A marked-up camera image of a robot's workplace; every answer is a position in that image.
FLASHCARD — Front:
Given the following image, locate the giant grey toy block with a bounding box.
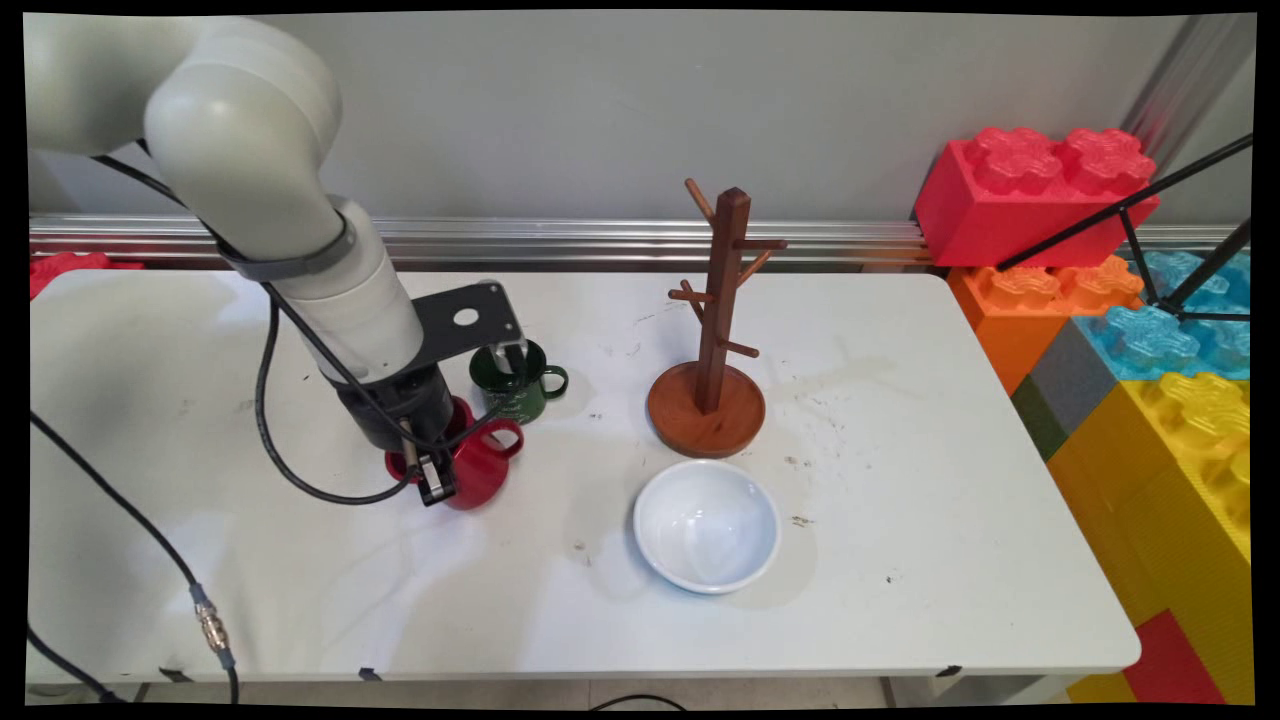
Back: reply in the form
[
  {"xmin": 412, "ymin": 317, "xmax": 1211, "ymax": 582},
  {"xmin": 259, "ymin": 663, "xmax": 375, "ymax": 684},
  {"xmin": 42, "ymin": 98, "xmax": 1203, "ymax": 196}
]
[{"xmin": 1027, "ymin": 318, "xmax": 1123, "ymax": 437}]

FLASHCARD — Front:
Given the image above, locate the black floor cable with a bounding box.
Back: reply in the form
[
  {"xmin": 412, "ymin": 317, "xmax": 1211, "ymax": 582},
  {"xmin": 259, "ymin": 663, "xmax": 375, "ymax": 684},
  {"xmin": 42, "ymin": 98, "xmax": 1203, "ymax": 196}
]
[{"xmin": 588, "ymin": 693, "xmax": 688, "ymax": 712}]

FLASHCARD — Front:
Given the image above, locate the giant orange toy block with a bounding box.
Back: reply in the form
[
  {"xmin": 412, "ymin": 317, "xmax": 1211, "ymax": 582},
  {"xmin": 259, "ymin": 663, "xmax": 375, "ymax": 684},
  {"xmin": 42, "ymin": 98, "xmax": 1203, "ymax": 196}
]
[{"xmin": 947, "ymin": 256, "xmax": 1145, "ymax": 397}]

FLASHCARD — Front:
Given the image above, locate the brown wooden mug tree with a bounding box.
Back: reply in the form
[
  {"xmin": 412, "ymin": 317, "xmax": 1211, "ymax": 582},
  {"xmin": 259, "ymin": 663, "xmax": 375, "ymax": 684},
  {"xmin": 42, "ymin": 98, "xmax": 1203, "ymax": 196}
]
[{"xmin": 645, "ymin": 178, "xmax": 791, "ymax": 460}]

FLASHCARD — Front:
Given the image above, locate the white ceramic bowl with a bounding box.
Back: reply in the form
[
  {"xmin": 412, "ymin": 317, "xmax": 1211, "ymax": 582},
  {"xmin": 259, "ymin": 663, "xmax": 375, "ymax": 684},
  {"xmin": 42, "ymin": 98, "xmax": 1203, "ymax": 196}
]
[{"xmin": 632, "ymin": 458, "xmax": 783, "ymax": 596}]

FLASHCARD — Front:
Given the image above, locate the aluminium post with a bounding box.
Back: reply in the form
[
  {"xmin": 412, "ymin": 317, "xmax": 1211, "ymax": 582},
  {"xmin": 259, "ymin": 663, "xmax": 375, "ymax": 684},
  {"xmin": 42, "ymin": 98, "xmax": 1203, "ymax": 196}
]
[{"xmin": 1119, "ymin": 14, "xmax": 1257, "ymax": 173}]

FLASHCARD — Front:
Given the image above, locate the black tripod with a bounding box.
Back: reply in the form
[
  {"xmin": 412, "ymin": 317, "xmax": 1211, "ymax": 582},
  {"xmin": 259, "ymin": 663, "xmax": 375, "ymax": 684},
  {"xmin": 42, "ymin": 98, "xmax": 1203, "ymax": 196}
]
[{"xmin": 995, "ymin": 134, "xmax": 1254, "ymax": 324}]

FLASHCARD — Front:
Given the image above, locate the red mug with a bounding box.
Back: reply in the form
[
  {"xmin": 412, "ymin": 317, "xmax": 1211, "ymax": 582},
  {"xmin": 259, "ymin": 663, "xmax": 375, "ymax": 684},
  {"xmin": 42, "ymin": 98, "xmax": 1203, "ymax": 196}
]
[{"xmin": 384, "ymin": 395, "xmax": 526, "ymax": 512}]

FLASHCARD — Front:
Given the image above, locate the giant yellow toy block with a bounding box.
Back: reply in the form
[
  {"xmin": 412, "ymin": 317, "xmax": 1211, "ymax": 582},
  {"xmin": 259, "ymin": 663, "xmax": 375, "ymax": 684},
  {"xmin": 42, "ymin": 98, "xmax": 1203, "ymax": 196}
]
[{"xmin": 1045, "ymin": 372, "xmax": 1254, "ymax": 706}]

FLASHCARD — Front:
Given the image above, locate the small red toy block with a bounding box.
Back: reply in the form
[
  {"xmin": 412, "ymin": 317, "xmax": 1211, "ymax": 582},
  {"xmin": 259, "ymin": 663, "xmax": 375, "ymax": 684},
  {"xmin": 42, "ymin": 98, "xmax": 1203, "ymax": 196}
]
[{"xmin": 29, "ymin": 251, "xmax": 147, "ymax": 302}]

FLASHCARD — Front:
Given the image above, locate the dark green enamel mug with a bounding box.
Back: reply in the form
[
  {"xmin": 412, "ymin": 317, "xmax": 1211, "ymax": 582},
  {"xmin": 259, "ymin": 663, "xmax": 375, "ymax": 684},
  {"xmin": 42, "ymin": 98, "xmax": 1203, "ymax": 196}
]
[{"xmin": 469, "ymin": 337, "xmax": 570, "ymax": 427}]

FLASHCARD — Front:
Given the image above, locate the giant dark green toy block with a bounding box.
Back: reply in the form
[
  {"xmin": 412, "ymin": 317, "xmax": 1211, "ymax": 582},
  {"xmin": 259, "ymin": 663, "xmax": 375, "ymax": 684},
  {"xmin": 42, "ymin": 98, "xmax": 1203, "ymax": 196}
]
[{"xmin": 1009, "ymin": 375, "xmax": 1070, "ymax": 462}]

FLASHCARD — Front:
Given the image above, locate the giant red toy block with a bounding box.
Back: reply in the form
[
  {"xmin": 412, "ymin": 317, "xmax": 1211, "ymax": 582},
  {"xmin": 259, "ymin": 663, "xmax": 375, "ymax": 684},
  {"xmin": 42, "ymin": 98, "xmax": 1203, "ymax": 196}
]
[{"xmin": 914, "ymin": 126, "xmax": 1162, "ymax": 270}]

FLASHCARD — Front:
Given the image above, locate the giant blue toy block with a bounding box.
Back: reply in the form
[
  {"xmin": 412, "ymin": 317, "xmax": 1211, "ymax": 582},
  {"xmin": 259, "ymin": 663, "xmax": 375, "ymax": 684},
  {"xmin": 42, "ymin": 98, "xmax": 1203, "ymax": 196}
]
[{"xmin": 1072, "ymin": 249, "xmax": 1252, "ymax": 384}]

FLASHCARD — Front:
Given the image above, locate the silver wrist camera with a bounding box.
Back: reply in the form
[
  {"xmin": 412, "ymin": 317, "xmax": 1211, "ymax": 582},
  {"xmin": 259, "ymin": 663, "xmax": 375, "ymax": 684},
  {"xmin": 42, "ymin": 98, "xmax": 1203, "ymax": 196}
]
[{"xmin": 489, "ymin": 340, "xmax": 530, "ymax": 388}]

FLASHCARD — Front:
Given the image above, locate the aluminium rail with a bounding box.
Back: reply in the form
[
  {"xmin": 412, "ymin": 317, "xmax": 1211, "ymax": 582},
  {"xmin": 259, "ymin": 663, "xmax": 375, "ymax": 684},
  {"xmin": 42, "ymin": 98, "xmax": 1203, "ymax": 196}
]
[{"xmin": 29, "ymin": 212, "xmax": 1252, "ymax": 274}]

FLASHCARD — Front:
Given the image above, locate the black arm strap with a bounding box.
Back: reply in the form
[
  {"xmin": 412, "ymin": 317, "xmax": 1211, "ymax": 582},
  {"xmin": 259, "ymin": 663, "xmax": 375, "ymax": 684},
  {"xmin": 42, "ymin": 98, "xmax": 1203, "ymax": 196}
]
[{"xmin": 217, "ymin": 214, "xmax": 359, "ymax": 284}]

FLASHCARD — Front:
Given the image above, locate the black cable with metal connector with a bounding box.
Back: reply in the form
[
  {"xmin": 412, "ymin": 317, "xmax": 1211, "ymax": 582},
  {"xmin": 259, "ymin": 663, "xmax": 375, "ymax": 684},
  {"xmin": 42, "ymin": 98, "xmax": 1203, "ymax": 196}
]
[{"xmin": 27, "ymin": 410, "xmax": 242, "ymax": 705}]

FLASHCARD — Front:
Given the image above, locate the red block panel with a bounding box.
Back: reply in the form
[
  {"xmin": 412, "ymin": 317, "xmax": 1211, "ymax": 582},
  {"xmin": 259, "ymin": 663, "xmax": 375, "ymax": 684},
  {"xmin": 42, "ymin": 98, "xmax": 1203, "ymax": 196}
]
[{"xmin": 1121, "ymin": 609, "xmax": 1227, "ymax": 706}]

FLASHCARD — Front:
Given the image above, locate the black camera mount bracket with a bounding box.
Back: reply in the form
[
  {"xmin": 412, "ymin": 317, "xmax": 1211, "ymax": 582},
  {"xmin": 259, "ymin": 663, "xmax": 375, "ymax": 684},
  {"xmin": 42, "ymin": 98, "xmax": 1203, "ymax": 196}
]
[{"xmin": 411, "ymin": 281, "xmax": 529, "ymax": 367}]

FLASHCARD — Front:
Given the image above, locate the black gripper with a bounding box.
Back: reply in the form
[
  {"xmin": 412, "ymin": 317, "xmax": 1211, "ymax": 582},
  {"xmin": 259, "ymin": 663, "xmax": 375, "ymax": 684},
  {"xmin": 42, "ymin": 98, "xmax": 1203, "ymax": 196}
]
[{"xmin": 334, "ymin": 361, "xmax": 460, "ymax": 509}]

